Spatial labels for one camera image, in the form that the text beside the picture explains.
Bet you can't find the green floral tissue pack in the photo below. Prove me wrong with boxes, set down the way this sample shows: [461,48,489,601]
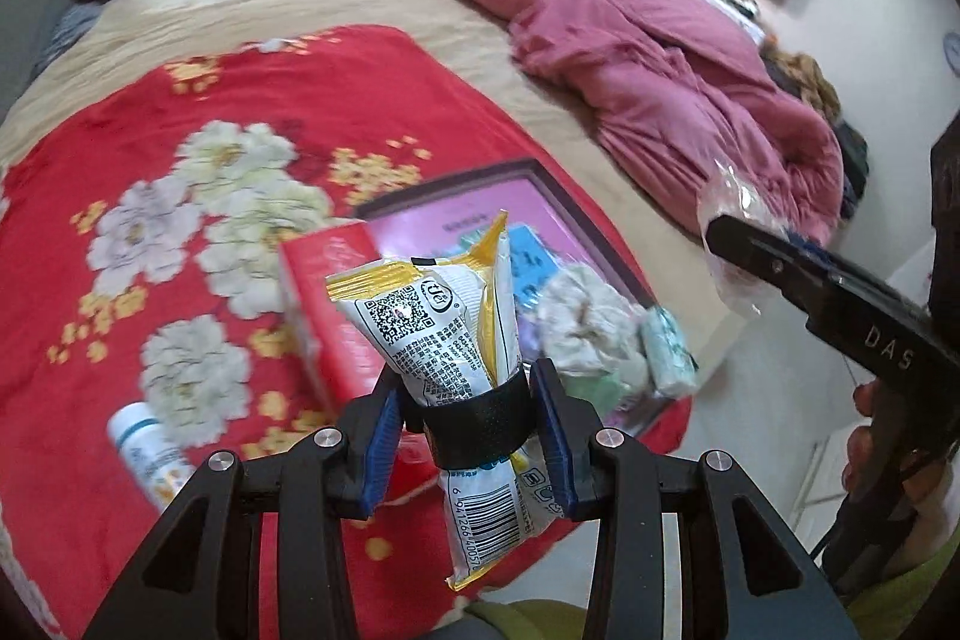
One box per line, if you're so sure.
[640,305,700,399]

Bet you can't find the beige puff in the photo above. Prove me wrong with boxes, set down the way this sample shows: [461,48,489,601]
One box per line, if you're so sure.
[695,159,788,319]

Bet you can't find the yellow white snack packet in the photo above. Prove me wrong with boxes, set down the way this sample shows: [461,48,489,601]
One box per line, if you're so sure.
[325,211,562,591]

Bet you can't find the mint green fluffy ball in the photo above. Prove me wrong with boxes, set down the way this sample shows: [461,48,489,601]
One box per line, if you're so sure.
[562,372,628,419]

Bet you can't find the person's right hand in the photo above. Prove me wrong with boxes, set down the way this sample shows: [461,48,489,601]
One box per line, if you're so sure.
[822,378,958,594]

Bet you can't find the white vitamin bottle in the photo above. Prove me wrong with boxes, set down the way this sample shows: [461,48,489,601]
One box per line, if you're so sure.
[106,401,194,512]

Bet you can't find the red tissue box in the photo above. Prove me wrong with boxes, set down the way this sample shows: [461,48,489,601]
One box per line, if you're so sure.
[278,220,384,419]

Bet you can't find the brown clothes pile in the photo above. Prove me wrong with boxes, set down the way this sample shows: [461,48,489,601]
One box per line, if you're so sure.
[760,35,841,125]

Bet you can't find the dark tray with pink book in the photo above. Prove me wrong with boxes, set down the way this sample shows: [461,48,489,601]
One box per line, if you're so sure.
[351,155,680,439]

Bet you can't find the pink quilted duvet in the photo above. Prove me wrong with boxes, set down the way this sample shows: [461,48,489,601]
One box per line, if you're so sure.
[470,0,843,244]

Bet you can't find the red floral blanket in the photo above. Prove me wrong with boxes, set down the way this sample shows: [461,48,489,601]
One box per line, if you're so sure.
[0,24,697,640]

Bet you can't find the beige bed sheet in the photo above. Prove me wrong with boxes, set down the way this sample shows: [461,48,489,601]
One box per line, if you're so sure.
[2,0,743,378]

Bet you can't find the grey quilted headboard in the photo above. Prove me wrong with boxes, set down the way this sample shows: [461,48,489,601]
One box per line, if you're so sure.
[0,0,70,117]

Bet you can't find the round wall clock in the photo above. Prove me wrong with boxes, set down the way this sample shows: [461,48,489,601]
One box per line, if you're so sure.
[942,31,960,76]

